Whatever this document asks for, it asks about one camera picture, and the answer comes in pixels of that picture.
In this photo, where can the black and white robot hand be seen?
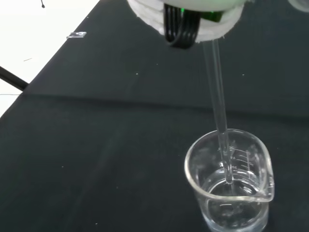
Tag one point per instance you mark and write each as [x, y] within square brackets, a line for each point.
[149, 12]

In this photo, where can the clear glass beaker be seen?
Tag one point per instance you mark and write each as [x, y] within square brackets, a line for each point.
[193, 183]

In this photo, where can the clear tape piece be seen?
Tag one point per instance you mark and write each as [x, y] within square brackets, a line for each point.
[77, 35]

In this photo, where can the black cloth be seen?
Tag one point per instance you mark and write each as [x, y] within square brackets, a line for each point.
[120, 145]

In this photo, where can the black tripod leg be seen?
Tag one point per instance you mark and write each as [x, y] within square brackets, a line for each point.
[12, 78]

